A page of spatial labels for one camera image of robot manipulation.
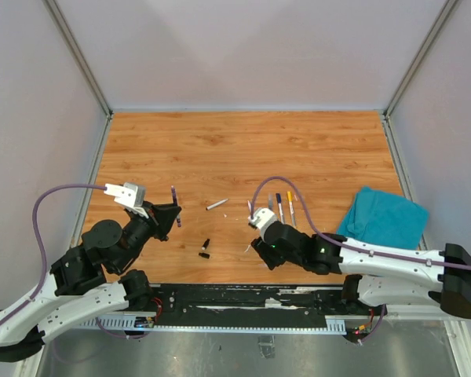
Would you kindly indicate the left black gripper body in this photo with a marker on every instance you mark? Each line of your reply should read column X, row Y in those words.
column 139, row 230

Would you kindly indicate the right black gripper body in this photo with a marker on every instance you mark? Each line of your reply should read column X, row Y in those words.
column 271, row 256

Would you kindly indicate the dark purple pen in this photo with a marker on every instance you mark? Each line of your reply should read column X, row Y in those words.
column 175, row 202

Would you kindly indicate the teal barrel gel pen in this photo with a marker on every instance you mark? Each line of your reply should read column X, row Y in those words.
column 270, row 202

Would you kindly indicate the white pen black tip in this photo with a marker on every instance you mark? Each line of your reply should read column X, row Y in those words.
column 280, row 208

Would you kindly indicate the white marker yellow end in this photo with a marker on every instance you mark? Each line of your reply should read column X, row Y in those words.
column 290, row 200

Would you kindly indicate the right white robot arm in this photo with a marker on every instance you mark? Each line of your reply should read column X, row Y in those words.
column 375, row 275

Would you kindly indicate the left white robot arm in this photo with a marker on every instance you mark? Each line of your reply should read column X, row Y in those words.
column 91, row 279

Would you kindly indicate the white pen dark barrel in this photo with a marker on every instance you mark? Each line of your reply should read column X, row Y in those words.
column 217, row 204

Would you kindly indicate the teal cloth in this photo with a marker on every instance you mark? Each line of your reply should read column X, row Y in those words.
column 384, row 219

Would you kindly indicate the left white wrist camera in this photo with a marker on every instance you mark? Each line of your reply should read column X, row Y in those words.
column 129, row 195

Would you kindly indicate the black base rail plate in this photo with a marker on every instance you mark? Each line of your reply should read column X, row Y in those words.
column 264, row 300

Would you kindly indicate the grey slotted cable duct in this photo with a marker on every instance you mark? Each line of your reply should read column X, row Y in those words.
column 248, row 323

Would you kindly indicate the left aluminium frame post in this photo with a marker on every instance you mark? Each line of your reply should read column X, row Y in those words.
column 61, row 23

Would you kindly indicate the aluminium frame post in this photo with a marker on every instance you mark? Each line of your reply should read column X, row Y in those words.
column 61, row 23
column 438, row 25

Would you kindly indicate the right aluminium frame post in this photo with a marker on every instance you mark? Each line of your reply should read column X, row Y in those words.
column 438, row 25

